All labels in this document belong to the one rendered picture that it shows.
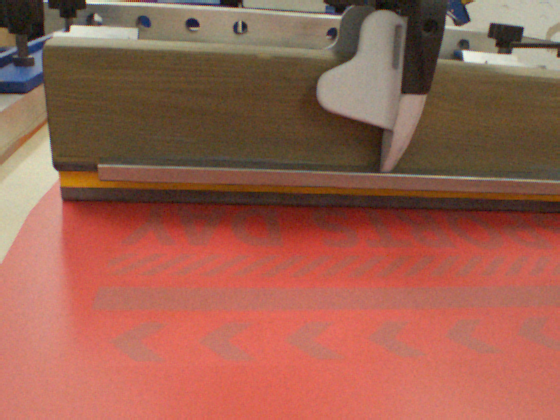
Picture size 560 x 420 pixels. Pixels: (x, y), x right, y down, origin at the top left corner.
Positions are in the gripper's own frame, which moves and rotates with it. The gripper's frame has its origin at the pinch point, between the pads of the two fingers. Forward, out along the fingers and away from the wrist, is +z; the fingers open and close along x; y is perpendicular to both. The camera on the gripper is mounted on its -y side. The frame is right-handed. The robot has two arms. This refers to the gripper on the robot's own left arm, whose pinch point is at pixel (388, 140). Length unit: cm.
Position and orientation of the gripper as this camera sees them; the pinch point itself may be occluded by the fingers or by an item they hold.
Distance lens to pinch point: 33.7
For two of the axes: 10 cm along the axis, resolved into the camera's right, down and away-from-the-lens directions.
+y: -9.9, 0.1, -1.3
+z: -0.5, 9.1, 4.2
